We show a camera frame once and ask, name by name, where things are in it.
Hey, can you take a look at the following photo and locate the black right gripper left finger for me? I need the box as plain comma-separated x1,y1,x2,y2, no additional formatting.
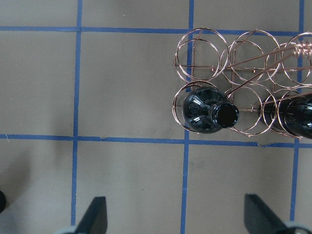
75,196,108,234

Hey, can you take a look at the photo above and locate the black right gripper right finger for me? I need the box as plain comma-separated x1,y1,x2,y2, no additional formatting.
244,194,295,234

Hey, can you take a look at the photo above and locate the dark wine bottle far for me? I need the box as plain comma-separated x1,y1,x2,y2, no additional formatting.
258,94,312,139

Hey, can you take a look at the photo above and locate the dark wine bottle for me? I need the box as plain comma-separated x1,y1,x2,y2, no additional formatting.
258,94,312,139
182,87,239,134

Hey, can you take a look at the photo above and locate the dark wine bottle middle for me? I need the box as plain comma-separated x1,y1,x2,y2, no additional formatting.
182,87,239,134

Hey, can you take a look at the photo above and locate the copper wire bottle basket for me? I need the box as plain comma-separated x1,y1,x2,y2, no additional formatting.
172,27,312,139

